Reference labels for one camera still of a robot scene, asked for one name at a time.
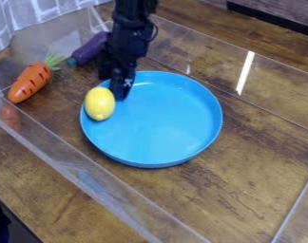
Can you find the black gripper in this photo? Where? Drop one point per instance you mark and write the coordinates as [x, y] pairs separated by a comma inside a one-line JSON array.
[[126, 44]]

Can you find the white checkered curtain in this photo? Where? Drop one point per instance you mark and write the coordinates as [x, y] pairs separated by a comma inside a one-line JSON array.
[[22, 13]]

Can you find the orange toy carrot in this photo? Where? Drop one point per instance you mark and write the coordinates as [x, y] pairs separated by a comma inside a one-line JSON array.
[[34, 78]]

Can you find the blue round tray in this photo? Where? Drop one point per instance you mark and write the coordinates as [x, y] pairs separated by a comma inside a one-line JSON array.
[[162, 126]]

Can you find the yellow toy lemon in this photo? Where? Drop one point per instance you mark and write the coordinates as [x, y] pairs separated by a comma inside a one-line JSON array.
[[99, 103]]

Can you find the purple toy eggplant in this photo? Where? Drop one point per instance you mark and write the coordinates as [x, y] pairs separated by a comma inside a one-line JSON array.
[[87, 51]]

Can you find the clear acrylic enclosure wall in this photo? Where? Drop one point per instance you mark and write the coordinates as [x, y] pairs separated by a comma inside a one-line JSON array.
[[241, 193]]

